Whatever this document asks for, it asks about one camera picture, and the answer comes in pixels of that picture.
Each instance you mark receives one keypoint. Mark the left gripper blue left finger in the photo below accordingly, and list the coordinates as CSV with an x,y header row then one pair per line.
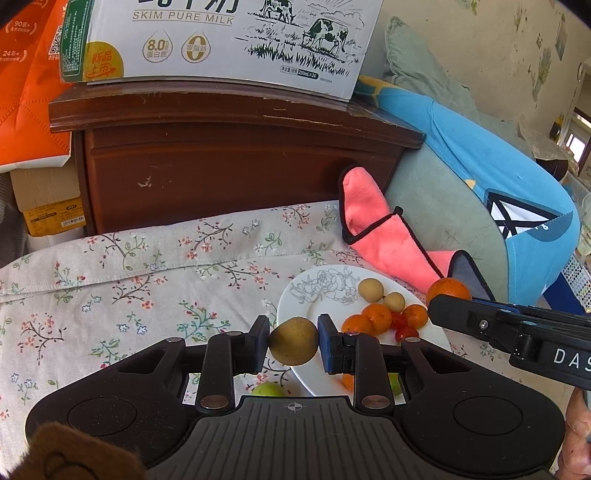
x,y
227,355

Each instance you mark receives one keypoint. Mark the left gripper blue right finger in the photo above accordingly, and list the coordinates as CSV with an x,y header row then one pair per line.
x,y
359,355

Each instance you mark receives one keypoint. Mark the green jujube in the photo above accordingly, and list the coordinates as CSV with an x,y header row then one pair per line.
x,y
395,384
269,389

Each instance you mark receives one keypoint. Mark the green jujube top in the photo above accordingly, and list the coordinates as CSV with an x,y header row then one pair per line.
x,y
269,389

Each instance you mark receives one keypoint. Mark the cherry tomato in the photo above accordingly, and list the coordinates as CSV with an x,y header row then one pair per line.
x,y
404,333
398,321

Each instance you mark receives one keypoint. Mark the brown longan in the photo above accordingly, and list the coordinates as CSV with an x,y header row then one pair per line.
x,y
294,342
395,302
371,290

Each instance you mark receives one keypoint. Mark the small tangerine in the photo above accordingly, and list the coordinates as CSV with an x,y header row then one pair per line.
x,y
416,316

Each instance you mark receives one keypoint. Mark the person right hand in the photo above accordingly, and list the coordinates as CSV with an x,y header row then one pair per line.
x,y
574,458

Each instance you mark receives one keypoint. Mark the houndstooth sofa cushion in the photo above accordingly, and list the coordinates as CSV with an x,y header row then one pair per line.
x,y
578,279

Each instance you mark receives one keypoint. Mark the pink grey cloth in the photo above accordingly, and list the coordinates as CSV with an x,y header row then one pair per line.
x,y
383,238

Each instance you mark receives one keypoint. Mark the floral tablecloth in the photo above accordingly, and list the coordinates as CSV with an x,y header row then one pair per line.
x,y
81,306

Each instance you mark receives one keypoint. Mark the blue green cushion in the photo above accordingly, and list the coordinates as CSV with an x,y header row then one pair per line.
x,y
531,211

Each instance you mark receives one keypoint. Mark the brown plush toy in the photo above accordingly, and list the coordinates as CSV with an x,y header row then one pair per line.
x,y
56,451

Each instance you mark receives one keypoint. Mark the dark wooden cabinet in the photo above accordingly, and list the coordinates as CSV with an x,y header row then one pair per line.
x,y
161,152

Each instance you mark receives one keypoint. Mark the brown cardboard box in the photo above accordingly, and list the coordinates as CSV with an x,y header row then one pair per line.
x,y
49,199

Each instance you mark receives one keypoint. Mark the checkered fabric cover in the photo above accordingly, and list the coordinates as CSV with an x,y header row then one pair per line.
x,y
12,224

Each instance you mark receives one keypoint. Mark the grey green pillow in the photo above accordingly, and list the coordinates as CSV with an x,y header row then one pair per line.
x,y
413,67

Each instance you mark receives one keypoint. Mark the white milk carton box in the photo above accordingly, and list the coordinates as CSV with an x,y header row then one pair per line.
x,y
309,46

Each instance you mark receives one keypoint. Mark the orange paper bag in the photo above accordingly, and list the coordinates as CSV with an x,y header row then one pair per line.
x,y
30,80

